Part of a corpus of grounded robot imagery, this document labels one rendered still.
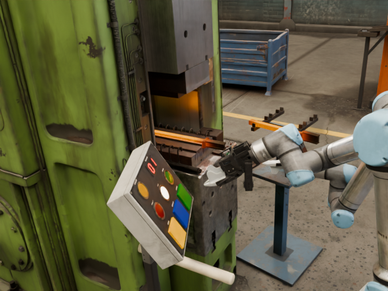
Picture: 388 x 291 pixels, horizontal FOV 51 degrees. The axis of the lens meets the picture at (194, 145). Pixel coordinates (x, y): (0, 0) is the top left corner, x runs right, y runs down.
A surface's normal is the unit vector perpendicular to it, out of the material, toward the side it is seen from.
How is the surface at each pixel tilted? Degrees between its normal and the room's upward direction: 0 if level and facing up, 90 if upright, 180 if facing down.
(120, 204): 90
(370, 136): 83
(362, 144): 83
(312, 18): 91
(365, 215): 0
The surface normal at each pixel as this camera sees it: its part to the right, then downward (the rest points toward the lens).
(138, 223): -0.09, 0.44
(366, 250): -0.06, -0.90
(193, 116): -0.50, 0.40
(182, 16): 0.86, 0.17
